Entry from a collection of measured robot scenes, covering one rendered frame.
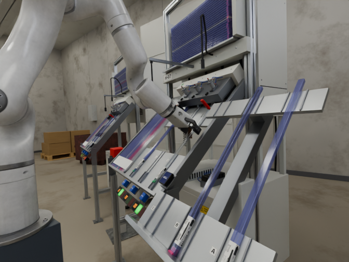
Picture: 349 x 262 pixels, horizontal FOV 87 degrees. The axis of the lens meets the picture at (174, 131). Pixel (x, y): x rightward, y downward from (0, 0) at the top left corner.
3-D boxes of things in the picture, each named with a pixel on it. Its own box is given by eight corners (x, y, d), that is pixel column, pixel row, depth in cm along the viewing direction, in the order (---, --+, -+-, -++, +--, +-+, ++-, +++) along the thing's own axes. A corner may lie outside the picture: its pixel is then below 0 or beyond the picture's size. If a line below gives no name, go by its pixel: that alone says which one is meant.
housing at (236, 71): (244, 94, 95) (232, 71, 89) (186, 104, 136) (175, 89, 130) (251, 84, 98) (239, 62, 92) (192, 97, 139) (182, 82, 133)
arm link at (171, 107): (175, 96, 75) (179, 101, 76) (164, 99, 82) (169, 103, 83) (164, 113, 72) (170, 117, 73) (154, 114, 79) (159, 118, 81)
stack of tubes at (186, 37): (229, 38, 90) (228, -19, 88) (172, 66, 132) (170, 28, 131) (245, 43, 97) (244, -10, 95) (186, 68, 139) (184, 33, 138)
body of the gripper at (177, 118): (178, 101, 75) (196, 117, 80) (165, 103, 84) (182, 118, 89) (170, 115, 73) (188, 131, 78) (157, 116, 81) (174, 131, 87)
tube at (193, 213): (176, 257, 37) (172, 255, 36) (172, 253, 38) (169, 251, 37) (263, 89, 56) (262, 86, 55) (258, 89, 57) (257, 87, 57)
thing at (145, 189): (165, 206, 69) (153, 195, 66) (115, 171, 124) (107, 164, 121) (167, 203, 70) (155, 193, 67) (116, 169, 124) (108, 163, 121)
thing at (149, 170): (163, 199, 69) (158, 195, 67) (113, 167, 123) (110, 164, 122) (191, 160, 76) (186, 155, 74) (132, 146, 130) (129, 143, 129)
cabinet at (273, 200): (224, 329, 86) (220, 201, 83) (155, 248, 144) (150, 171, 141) (289, 264, 122) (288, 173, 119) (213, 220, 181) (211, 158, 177)
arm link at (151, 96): (153, 115, 80) (165, 112, 72) (129, 95, 73) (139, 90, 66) (162, 100, 83) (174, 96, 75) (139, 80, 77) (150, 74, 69)
